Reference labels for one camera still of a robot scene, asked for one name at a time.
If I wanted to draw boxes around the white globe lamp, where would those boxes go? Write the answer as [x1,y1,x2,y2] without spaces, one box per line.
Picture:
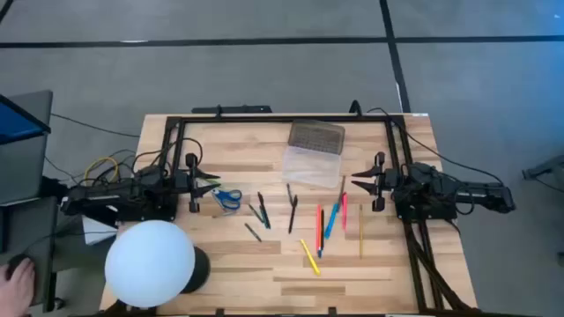
[103,219,197,310]

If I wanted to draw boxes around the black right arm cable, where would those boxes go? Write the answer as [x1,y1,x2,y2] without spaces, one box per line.
[366,106,506,187]

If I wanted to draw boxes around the grey side desk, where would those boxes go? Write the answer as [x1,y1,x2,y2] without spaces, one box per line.
[0,89,61,314]

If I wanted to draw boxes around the black aluminium table frame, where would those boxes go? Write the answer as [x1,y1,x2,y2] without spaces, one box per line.
[157,113,484,317]

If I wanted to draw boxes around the black click pen with clip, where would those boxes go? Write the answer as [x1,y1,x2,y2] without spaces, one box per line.
[256,190,271,231]

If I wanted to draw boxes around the black mounting bar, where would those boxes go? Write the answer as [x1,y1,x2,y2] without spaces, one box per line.
[190,104,273,116]

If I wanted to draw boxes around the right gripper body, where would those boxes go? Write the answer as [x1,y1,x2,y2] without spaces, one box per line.
[373,151,402,213]

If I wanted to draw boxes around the white paper sheet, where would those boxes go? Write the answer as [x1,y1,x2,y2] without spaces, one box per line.
[81,214,119,247]

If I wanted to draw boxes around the thin black floor cable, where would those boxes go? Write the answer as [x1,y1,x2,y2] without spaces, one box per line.
[49,111,143,139]

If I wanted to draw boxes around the person's hand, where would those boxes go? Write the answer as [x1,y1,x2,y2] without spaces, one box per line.
[0,256,38,317]

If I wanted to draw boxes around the clear plastic supply box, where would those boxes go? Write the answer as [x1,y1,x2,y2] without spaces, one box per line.
[281,119,346,189]

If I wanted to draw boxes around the black diagonal strut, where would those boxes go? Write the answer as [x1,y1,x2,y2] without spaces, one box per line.
[41,174,71,204]

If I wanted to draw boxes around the matte black pen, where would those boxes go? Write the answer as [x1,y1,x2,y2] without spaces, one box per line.
[287,194,300,235]

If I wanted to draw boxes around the yellow cable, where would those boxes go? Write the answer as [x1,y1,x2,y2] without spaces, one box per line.
[82,155,121,188]

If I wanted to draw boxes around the brown pencil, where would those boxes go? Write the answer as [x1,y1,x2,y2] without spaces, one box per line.
[336,174,347,209]

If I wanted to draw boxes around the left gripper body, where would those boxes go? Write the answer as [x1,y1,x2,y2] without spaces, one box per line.
[174,152,200,214]

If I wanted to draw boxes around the blue-handled scissors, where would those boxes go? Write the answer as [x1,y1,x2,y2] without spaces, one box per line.
[210,187,243,214]

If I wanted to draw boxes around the blue-screen monitor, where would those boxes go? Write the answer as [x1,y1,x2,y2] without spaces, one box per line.
[0,92,52,147]

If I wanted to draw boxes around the grey stand leg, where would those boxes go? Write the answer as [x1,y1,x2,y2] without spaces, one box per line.
[521,153,564,182]

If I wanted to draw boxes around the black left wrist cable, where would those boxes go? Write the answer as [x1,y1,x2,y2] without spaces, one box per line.
[130,136,204,178]

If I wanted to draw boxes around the yellow highlighter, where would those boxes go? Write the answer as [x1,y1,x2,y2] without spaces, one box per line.
[299,238,323,277]

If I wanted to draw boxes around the blue marker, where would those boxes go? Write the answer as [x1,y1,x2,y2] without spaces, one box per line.
[323,202,340,240]

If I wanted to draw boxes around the black lamp base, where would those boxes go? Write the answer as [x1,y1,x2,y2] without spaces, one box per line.
[179,245,212,296]

